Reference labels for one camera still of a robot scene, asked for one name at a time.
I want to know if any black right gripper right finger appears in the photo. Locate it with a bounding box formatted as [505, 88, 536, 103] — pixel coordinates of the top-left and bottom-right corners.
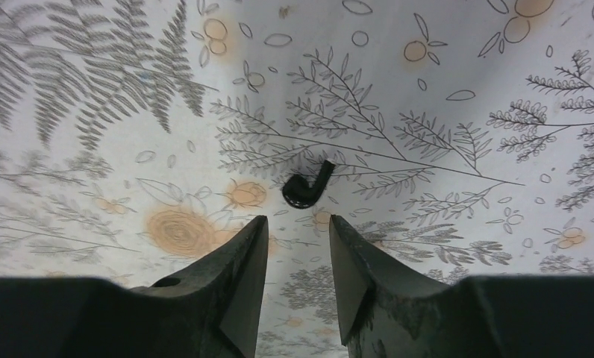
[329, 216, 594, 357]

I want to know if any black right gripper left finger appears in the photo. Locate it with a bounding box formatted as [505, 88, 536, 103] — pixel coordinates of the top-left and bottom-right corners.
[0, 216, 269, 357]

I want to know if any black earbud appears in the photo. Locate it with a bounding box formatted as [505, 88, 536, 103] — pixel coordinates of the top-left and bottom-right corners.
[281, 160, 336, 210]

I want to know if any floral table mat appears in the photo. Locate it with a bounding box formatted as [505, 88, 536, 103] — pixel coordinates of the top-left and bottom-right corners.
[0, 1, 594, 357]

